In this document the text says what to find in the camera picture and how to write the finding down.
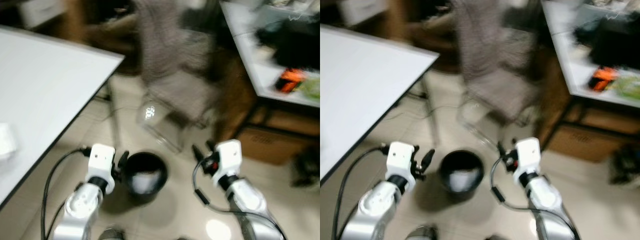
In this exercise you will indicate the black bag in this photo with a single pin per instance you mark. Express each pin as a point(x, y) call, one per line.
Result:
point(290, 45)
point(610, 45)

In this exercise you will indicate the black object on floor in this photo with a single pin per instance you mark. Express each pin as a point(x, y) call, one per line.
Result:
point(625, 165)
point(307, 167)

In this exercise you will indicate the small white object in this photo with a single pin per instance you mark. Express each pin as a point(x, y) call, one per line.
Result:
point(6, 141)

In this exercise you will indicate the white box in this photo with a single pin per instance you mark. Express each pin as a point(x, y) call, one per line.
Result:
point(42, 11)
point(366, 10)

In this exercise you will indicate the brown cardboard box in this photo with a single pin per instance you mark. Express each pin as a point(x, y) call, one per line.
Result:
point(267, 145)
point(580, 142)

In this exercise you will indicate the grey robot leg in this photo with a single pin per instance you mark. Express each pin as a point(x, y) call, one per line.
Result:
point(422, 233)
point(112, 235)

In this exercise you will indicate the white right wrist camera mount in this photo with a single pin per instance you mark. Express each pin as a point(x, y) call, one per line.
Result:
point(528, 154)
point(228, 157)

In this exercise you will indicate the black round rubbish bin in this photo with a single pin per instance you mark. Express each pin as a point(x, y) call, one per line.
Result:
point(145, 175)
point(461, 172)

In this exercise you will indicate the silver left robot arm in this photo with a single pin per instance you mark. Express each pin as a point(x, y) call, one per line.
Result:
point(79, 210)
point(374, 210)

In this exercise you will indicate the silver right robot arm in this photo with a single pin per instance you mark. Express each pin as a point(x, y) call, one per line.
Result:
point(247, 202)
point(547, 200)

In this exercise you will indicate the grey checked fabric chair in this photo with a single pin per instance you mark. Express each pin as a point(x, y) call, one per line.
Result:
point(492, 55)
point(172, 55)

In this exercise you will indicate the large white table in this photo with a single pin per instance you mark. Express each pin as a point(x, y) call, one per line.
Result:
point(365, 90)
point(40, 95)

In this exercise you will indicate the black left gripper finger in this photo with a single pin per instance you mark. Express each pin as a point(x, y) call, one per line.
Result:
point(428, 158)
point(123, 159)

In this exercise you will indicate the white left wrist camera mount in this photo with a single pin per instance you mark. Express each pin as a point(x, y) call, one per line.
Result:
point(401, 157)
point(101, 160)

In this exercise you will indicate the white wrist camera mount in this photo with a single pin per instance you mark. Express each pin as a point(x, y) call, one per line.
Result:
point(401, 157)
point(528, 154)
point(101, 160)
point(228, 157)

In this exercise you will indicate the white table with black frame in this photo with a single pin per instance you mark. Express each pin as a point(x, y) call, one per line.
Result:
point(250, 55)
point(567, 55)

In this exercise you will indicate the green packet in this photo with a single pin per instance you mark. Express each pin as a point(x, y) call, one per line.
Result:
point(629, 85)
point(312, 87)

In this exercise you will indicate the orange and black object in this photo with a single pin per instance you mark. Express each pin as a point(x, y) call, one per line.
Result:
point(602, 78)
point(289, 80)

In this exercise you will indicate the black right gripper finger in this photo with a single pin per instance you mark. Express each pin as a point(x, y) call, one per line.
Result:
point(197, 152)
point(512, 145)
point(210, 147)
point(500, 148)

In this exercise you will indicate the clear plastic container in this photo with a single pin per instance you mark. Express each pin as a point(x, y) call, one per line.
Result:
point(477, 122)
point(157, 122)

